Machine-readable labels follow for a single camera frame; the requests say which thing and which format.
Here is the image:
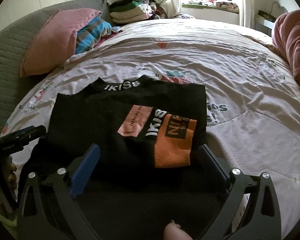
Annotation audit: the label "stack of folded clothes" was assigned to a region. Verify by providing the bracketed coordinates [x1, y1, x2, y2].
[109, 0, 167, 25]

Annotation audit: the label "white side desk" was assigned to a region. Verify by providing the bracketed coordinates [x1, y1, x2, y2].
[255, 10, 276, 36]

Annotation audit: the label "grey quilted headboard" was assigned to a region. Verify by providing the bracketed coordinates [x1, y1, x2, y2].
[0, 0, 112, 134]

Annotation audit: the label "strawberry print bed quilt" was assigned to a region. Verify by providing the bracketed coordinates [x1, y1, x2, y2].
[2, 20, 300, 236]

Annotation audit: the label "pink rumpled blanket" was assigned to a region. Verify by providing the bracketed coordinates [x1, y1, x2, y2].
[272, 10, 300, 85]

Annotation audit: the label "pink quilted pillow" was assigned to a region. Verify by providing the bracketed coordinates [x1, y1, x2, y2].
[20, 8, 102, 78]

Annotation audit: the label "items on window sill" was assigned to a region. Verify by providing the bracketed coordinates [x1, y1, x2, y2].
[187, 0, 239, 12]

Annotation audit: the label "white curtain right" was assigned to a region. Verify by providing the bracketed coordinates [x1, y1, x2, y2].
[239, 0, 255, 28]

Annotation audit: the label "blue striped folded cloth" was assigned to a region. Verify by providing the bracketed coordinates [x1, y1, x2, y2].
[75, 16, 112, 54]

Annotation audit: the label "right hand thumb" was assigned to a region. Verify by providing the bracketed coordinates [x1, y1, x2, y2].
[163, 220, 192, 240]

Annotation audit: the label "black long sleeve sweater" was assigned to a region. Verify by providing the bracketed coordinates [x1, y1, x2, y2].
[18, 76, 225, 239]

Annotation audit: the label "left hand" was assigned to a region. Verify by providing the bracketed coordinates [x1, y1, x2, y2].
[0, 155, 17, 220]

